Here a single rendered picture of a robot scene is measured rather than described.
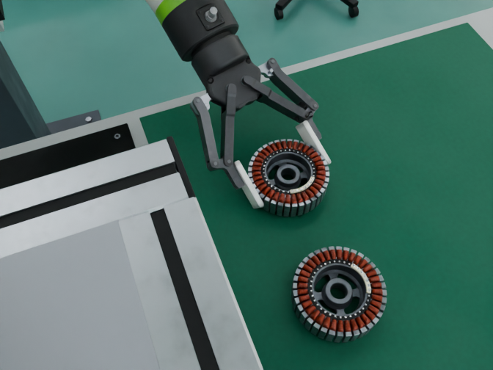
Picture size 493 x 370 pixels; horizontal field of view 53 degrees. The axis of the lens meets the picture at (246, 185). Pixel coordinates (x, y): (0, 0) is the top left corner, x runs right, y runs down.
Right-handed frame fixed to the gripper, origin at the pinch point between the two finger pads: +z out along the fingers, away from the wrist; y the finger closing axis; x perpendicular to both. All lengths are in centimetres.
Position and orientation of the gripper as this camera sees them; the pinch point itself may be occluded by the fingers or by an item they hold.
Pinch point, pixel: (286, 174)
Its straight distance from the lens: 69.0
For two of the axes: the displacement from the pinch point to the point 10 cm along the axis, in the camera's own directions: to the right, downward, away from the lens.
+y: 8.1, -5.0, 3.1
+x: -2.9, 1.1, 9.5
